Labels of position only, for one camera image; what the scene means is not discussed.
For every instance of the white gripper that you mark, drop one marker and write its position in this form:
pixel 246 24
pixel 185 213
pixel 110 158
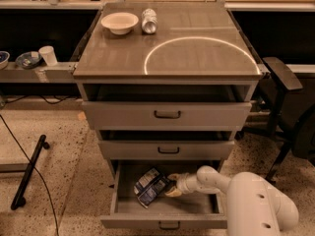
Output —
pixel 184 184

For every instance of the blue chip bag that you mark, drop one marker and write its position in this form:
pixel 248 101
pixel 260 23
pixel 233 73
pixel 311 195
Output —
pixel 150 185

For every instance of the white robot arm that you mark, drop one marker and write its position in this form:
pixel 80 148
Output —
pixel 254 207

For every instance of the bottom grey drawer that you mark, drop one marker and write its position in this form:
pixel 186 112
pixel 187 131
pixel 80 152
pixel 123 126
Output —
pixel 192 211

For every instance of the grey drawer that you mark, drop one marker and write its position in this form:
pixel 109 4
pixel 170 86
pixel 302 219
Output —
pixel 166 116
pixel 192 211
pixel 212 150

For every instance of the middle grey drawer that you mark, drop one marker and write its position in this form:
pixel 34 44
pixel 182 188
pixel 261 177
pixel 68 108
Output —
pixel 212 150

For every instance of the top grey drawer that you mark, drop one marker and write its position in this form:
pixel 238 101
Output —
pixel 166 116

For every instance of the grey drawer cabinet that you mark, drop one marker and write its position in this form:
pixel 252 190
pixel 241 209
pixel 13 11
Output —
pixel 197 55

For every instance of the white bowl on counter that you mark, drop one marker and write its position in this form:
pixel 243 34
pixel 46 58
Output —
pixel 119 23

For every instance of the black office chair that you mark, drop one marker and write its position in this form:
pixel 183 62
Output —
pixel 291 102

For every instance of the black floor bar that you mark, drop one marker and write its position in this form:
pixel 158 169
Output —
pixel 19 200

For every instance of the silver soda can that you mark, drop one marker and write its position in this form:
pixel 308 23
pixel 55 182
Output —
pixel 149 21

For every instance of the white paper cup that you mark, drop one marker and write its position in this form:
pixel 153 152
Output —
pixel 48 55

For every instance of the blue bowl with items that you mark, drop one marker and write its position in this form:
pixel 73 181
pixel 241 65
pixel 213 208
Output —
pixel 29 60

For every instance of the blue bowl at edge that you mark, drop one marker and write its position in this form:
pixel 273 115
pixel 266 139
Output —
pixel 4 59

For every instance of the grey side shelf rail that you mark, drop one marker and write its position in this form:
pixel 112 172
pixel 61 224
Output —
pixel 62 73

